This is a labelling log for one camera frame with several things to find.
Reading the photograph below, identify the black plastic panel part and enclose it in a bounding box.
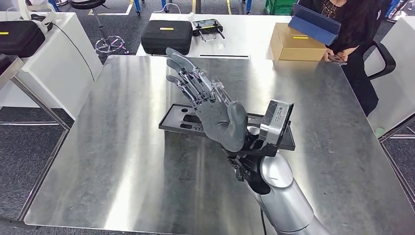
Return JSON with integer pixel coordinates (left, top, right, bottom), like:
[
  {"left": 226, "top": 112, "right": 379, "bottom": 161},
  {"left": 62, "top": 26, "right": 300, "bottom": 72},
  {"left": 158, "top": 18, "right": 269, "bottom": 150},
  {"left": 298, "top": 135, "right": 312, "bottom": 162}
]
[{"left": 158, "top": 103, "right": 296, "bottom": 152}]

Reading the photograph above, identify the black case with yellow label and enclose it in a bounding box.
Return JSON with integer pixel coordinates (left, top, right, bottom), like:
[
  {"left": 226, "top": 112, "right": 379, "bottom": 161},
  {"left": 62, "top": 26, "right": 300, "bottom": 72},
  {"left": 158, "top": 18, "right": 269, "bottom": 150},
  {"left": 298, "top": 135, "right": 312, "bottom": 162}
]
[
  {"left": 0, "top": 20, "right": 46, "bottom": 59},
  {"left": 140, "top": 20, "right": 194, "bottom": 56}
]

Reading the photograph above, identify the person's hand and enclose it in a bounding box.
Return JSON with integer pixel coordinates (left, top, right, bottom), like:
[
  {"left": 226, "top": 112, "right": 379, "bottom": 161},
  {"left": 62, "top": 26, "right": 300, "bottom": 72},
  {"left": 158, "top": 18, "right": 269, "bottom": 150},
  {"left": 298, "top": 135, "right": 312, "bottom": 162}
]
[
  {"left": 337, "top": 45, "right": 359, "bottom": 62},
  {"left": 322, "top": 47, "right": 335, "bottom": 63}
]

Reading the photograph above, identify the thin black headset cable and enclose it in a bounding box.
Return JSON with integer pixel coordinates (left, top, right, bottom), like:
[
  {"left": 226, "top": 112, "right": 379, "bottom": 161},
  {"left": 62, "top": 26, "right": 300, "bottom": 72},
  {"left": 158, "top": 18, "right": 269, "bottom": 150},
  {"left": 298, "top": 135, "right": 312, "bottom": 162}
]
[{"left": 51, "top": 23, "right": 96, "bottom": 83}]

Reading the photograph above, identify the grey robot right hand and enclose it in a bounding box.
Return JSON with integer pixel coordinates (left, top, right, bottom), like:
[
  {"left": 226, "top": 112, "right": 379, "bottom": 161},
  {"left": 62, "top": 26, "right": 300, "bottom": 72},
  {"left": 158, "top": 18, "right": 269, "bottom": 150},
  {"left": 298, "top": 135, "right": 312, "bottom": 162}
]
[{"left": 165, "top": 47, "right": 249, "bottom": 153}]

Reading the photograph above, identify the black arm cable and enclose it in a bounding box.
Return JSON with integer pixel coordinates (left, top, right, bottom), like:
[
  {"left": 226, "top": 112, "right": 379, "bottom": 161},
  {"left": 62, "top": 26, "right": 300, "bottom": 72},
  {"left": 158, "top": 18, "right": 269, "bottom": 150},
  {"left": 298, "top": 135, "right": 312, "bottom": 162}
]
[{"left": 260, "top": 209, "right": 269, "bottom": 235}]

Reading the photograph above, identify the stainless steel table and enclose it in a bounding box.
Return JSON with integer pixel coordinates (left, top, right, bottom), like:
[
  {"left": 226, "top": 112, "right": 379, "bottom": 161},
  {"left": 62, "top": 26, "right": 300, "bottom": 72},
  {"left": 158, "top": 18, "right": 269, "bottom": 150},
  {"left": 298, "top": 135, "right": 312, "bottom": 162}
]
[
  {"left": 377, "top": 112, "right": 415, "bottom": 212},
  {"left": 0, "top": 54, "right": 71, "bottom": 130}
]

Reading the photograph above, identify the stool with chrome base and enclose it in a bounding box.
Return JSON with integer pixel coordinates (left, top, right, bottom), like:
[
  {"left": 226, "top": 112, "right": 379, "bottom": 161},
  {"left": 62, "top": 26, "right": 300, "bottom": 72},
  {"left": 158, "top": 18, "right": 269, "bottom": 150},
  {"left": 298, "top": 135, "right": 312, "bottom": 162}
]
[{"left": 69, "top": 0, "right": 130, "bottom": 55}]

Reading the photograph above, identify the brown cardboard box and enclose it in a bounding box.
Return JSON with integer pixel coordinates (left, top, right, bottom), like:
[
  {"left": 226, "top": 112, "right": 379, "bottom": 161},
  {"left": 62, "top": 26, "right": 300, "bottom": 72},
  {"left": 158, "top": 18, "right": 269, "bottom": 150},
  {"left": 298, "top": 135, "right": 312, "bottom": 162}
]
[{"left": 270, "top": 23, "right": 328, "bottom": 62}]

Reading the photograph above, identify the green plastic crate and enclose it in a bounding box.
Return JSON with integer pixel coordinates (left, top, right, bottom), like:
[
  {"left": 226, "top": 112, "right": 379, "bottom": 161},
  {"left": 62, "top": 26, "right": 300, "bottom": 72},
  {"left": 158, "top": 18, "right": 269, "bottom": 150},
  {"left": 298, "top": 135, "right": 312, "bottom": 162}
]
[{"left": 264, "top": 0, "right": 298, "bottom": 16}]

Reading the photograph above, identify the white headset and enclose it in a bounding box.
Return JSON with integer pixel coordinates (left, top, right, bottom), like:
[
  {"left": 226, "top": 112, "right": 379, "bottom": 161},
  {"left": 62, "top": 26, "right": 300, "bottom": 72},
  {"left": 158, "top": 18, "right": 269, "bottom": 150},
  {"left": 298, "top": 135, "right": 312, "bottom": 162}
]
[{"left": 18, "top": 0, "right": 58, "bottom": 35}]

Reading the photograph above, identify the stainless steel workbench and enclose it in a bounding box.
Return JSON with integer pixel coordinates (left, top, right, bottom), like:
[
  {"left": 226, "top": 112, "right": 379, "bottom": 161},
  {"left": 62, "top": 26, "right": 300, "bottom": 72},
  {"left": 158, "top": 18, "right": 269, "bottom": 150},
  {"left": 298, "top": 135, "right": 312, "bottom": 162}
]
[{"left": 18, "top": 54, "right": 415, "bottom": 235}]

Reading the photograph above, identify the dark smartphone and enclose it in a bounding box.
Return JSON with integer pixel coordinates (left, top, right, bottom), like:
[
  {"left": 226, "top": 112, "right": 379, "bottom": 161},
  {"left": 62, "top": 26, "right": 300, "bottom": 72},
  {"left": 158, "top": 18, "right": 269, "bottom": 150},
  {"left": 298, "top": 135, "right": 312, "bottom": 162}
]
[{"left": 327, "top": 53, "right": 348, "bottom": 66}]

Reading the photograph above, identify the black handheld controller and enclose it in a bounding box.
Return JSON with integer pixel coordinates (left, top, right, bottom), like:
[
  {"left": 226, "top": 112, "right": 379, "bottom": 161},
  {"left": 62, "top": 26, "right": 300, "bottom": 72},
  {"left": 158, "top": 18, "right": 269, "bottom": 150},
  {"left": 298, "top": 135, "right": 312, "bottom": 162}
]
[{"left": 192, "top": 19, "right": 226, "bottom": 42}]

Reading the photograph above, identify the black office chair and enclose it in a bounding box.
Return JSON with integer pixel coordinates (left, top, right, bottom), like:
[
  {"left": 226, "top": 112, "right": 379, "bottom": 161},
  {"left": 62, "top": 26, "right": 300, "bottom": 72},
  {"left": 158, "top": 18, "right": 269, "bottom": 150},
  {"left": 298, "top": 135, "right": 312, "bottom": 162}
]
[{"left": 363, "top": 40, "right": 397, "bottom": 82}]

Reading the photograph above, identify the blue tablet cover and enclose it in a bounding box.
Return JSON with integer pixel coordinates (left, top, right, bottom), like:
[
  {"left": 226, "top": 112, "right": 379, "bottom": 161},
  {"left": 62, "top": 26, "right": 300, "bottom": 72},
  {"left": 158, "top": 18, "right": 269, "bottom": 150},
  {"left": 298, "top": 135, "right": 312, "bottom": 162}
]
[{"left": 288, "top": 3, "right": 342, "bottom": 47}]

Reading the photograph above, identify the person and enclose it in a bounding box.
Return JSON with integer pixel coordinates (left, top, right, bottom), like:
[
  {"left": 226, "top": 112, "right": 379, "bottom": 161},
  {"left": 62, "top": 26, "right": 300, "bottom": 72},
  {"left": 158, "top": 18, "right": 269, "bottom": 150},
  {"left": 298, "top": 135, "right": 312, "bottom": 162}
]
[{"left": 297, "top": 0, "right": 393, "bottom": 118}]

